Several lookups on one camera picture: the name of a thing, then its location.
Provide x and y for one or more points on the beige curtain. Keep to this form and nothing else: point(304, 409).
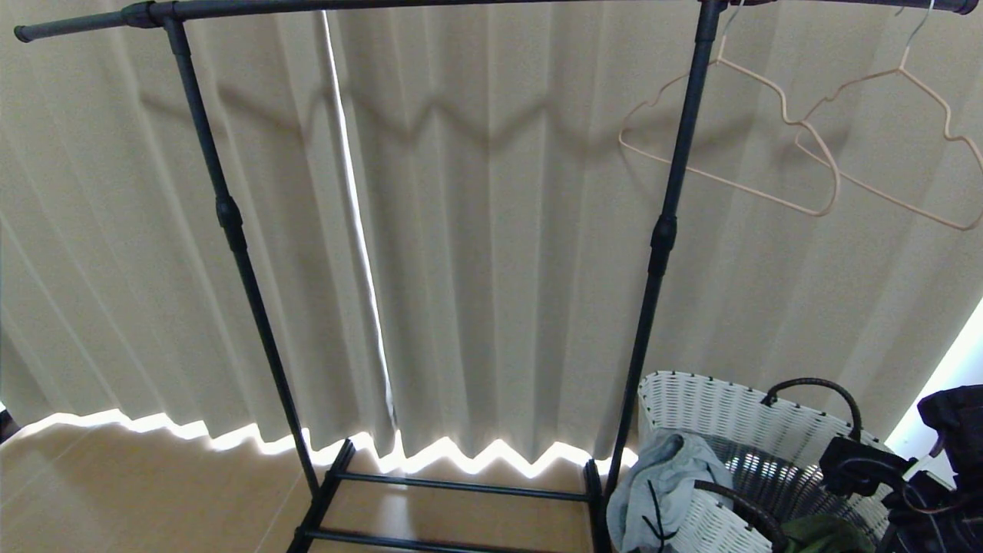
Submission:
point(499, 230)

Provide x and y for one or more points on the pale grey shorts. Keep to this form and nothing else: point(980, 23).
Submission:
point(668, 476)

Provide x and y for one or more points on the pink clothes hanger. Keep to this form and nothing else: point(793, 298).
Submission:
point(737, 185)
point(883, 188)

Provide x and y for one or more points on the black clothes rack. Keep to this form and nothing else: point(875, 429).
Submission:
point(664, 238)

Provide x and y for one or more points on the white laundry basket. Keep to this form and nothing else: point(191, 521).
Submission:
point(706, 407)

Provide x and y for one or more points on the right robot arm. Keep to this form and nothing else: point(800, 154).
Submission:
point(952, 430)

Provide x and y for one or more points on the green printed shirt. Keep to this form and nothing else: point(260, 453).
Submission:
point(825, 536)

